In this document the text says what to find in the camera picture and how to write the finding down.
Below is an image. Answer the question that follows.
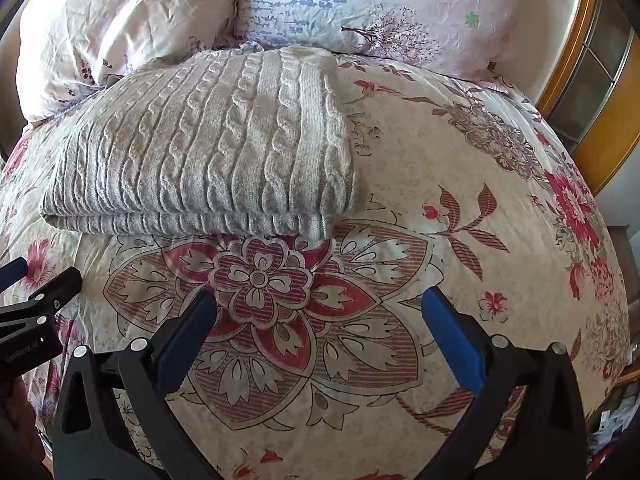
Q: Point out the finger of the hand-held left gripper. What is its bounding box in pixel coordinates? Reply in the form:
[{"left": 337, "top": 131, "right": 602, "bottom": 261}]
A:
[
  {"left": 0, "top": 266, "right": 84, "bottom": 344},
  {"left": 0, "top": 257, "right": 30, "bottom": 294}
]

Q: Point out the wooden framed glass door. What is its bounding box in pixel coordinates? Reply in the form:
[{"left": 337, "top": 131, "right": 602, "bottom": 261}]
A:
[{"left": 536, "top": 0, "right": 640, "bottom": 197}]

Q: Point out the blue floral print pillow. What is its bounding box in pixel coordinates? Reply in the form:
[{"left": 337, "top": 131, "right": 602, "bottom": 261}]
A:
[{"left": 234, "top": 0, "right": 540, "bottom": 84}]

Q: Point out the floral bed sheet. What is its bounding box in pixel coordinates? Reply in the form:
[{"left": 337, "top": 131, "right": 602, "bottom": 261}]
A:
[{"left": 0, "top": 52, "right": 632, "bottom": 480}]

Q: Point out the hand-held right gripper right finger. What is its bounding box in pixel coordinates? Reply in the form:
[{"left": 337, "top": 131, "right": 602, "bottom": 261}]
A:
[{"left": 420, "top": 287, "right": 587, "bottom": 480}]

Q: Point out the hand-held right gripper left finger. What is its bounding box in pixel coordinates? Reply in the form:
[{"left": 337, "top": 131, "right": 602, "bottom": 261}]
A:
[{"left": 52, "top": 289, "right": 221, "bottom": 480}]

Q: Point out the pale pink floral pillow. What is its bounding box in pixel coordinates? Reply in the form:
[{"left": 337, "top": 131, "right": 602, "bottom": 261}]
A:
[{"left": 19, "top": 0, "right": 242, "bottom": 124}]

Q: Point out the cream cable knit sweater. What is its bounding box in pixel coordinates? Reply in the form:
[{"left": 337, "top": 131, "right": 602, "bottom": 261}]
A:
[{"left": 39, "top": 46, "right": 359, "bottom": 240}]

